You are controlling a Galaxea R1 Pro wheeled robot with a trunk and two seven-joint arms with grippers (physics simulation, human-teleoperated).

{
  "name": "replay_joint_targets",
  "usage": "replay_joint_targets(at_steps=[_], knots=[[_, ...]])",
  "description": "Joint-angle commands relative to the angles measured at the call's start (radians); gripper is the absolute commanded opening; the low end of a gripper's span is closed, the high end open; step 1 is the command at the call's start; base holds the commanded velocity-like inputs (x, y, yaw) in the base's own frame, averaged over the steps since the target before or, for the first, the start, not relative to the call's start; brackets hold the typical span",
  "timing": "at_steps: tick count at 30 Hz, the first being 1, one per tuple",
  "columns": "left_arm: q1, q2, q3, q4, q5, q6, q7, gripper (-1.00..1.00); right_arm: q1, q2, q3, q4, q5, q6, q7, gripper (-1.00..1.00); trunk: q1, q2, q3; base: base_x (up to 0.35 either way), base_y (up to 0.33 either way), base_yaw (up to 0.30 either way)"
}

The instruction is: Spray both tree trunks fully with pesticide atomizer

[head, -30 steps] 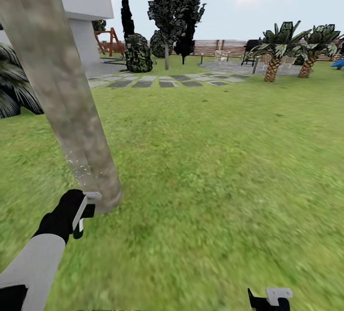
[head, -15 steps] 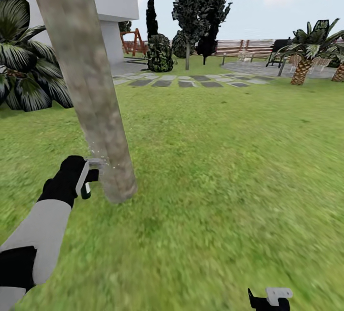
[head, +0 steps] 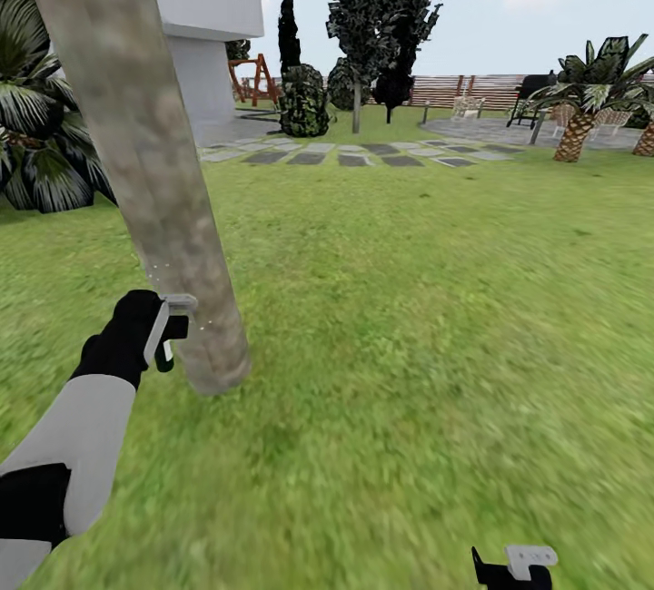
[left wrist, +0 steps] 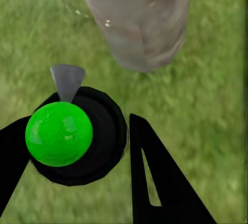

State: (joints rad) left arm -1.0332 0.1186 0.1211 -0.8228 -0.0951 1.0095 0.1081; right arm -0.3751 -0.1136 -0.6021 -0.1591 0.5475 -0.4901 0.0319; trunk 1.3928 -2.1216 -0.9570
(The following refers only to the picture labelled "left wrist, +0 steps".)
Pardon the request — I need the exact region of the pesticide atomizer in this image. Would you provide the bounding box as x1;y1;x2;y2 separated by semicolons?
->
25;64;128;186

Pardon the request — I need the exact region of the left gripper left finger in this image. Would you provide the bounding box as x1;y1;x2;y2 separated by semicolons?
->
0;115;32;218

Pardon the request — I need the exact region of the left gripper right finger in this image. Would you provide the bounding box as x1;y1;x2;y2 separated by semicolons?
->
128;114;216;224

